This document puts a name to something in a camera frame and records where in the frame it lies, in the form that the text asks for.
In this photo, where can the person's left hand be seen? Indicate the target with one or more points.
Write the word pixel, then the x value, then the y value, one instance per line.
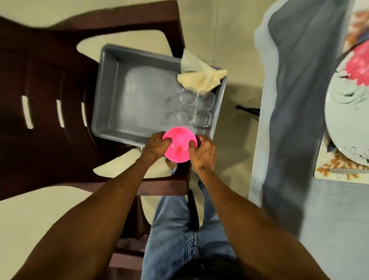
pixel 152 148

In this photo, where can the person's right hand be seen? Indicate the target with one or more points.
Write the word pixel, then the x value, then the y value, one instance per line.
pixel 203 155

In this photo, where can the person's left thumb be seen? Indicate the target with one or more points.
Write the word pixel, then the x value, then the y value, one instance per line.
pixel 167 141

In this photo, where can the person's right thumb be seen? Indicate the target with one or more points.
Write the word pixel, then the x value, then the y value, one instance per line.
pixel 192 144

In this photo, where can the pink plastic bowl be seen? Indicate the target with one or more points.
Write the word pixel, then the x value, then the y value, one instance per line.
pixel 179 144

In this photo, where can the person's right forearm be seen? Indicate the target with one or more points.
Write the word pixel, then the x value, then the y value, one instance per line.
pixel 248 225

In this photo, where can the person's left forearm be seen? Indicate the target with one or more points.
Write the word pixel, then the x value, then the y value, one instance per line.
pixel 86 219

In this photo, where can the clear plastic container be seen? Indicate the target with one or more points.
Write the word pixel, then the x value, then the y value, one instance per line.
pixel 202 118
pixel 188 97
pixel 186 113
pixel 205 101

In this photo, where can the grey plastic tray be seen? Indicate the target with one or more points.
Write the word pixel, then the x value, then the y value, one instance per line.
pixel 138 95

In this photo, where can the black rod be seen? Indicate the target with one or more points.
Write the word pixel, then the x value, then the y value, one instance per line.
pixel 248 110

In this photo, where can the cream cloth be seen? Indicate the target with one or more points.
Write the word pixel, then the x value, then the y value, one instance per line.
pixel 201 76

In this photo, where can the blue denim jeans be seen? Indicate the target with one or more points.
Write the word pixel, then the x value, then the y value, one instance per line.
pixel 178 236

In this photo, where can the dark grey cloth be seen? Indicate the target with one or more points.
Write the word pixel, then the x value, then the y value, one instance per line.
pixel 297 101

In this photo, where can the floral print mat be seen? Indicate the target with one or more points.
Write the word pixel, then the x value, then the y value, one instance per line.
pixel 331 167

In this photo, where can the brown plastic chair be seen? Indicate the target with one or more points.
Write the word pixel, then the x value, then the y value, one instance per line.
pixel 43 72

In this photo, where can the white floral round plate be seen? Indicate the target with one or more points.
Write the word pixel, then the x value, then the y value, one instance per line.
pixel 348 109

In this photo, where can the light blue bed sheet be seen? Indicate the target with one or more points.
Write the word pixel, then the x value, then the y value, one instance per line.
pixel 337 228

